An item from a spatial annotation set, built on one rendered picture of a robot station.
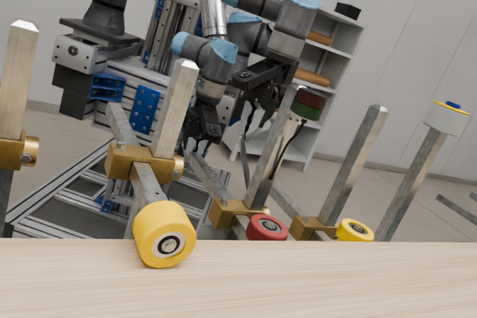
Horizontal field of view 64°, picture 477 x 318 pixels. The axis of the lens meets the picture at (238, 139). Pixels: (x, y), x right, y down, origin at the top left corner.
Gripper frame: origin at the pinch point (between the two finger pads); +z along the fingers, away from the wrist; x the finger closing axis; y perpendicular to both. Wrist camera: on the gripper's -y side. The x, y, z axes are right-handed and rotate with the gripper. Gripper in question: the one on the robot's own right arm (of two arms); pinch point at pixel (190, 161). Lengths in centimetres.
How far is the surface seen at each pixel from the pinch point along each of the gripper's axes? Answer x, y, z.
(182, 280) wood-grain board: 22, -55, -8
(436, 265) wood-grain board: -39, -54, -8
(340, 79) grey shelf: -219, 190, -18
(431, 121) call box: -52, -28, -34
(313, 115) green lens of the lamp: -3.6, -37.0, -30.3
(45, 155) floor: 23, 160, 83
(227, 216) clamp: 3.0, -31.9, -3.0
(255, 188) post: -2.3, -30.5, -9.8
